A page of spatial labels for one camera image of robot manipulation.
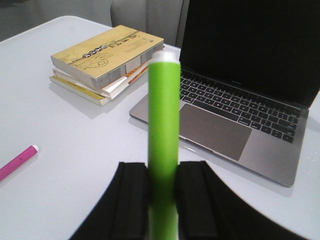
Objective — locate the green highlighter pen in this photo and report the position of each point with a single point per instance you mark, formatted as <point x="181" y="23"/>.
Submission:
<point x="164" y="74"/>

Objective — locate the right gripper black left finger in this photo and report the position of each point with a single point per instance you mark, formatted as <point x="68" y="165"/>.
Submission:
<point x="122" y="211"/>

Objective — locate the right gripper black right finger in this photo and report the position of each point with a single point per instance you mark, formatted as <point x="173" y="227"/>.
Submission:
<point x="209" y="210"/>

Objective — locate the middle white book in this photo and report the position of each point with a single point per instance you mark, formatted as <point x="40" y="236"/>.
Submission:
<point x="109" y="91"/>

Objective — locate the pink highlighter pen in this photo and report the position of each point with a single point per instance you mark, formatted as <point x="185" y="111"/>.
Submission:
<point x="18" y="161"/>

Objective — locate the bottom yellow-green book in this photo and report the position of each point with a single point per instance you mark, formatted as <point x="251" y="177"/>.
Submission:
<point x="80" y="91"/>

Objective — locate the grey laptop computer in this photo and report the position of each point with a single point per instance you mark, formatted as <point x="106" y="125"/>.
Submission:
<point x="250" y="71"/>

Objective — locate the top yellow book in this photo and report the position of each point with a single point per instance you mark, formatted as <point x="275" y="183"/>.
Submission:
<point x="104" y="58"/>

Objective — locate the left grey armchair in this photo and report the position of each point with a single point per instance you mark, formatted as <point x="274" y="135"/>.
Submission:
<point x="162" y="18"/>

